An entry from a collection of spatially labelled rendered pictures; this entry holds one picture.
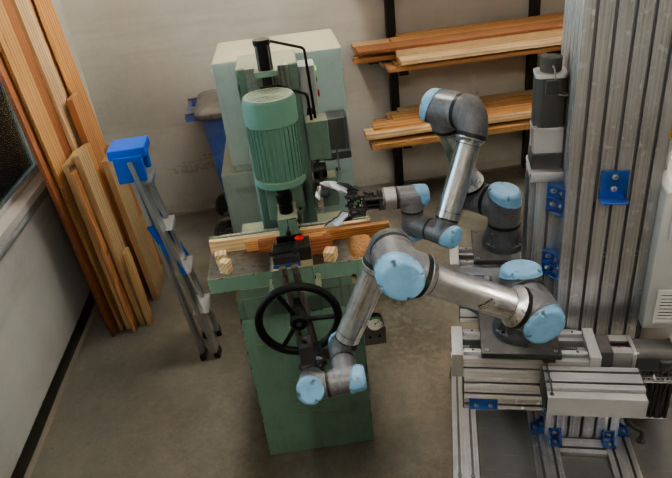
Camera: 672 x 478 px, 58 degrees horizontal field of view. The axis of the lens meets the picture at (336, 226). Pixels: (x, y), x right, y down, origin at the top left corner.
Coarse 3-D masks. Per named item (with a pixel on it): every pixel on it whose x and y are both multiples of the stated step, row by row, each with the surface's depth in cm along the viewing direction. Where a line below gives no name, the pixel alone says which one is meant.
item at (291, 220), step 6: (294, 204) 223; (294, 210) 219; (282, 216) 216; (288, 216) 215; (294, 216) 215; (282, 222) 214; (288, 222) 214; (294, 222) 215; (282, 228) 215; (294, 228) 216; (282, 234) 216
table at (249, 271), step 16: (336, 240) 224; (240, 256) 221; (256, 256) 219; (320, 256) 215; (240, 272) 211; (256, 272) 210; (320, 272) 212; (336, 272) 213; (352, 272) 213; (224, 288) 211; (240, 288) 212; (272, 288) 206
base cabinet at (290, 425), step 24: (312, 312) 220; (264, 360) 228; (288, 360) 229; (360, 360) 233; (264, 384) 234; (288, 384) 235; (264, 408) 240; (288, 408) 241; (312, 408) 242; (336, 408) 243; (360, 408) 245; (288, 432) 247; (312, 432) 249; (336, 432) 250; (360, 432) 251
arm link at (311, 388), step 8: (304, 376) 167; (312, 376) 166; (320, 376) 167; (304, 384) 164; (312, 384) 164; (320, 384) 164; (304, 392) 164; (312, 392) 164; (320, 392) 164; (304, 400) 164; (312, 400) 164
